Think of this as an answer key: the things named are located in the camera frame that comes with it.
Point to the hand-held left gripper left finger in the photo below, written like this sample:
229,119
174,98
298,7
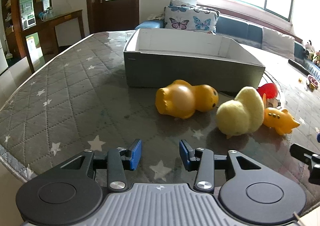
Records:
135,153

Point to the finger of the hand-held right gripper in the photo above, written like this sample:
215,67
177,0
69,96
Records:
300,152

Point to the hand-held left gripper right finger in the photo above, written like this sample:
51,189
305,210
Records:
184,155

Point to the small orange airplane toy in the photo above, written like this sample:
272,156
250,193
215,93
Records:
278,118

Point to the large orange rubber duck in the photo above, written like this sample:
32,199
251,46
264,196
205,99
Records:
180,98

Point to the yellow plush duck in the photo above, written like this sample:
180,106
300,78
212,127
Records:
240,113

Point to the grey cardboard box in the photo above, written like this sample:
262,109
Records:
190,71

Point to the red and white toy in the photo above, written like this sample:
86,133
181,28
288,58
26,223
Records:
268,91

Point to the black remote control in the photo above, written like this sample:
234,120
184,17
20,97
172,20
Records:
298,65

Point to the grey quilted star mat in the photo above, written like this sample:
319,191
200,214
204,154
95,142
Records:
62,96

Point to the pile of stuffed toys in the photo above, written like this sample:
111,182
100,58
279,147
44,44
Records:
312,52

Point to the grey sofa cushion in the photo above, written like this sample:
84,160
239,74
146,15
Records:
278,42

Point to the grey remote control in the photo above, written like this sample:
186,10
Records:
130,35

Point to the blue folded blanket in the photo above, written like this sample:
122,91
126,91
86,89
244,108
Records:
150,25

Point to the large butterfly print pillow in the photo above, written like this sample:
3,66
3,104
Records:
190,20

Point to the blue sofa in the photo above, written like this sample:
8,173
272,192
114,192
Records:
240,28

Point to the small butterfly print pillow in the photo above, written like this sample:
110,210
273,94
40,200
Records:
185,4

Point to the brown wooden door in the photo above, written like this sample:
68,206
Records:
112,1

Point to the brown wooden cabinet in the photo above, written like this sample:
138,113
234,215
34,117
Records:
30,23

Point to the white microwave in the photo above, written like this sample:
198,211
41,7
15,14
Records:
28,21

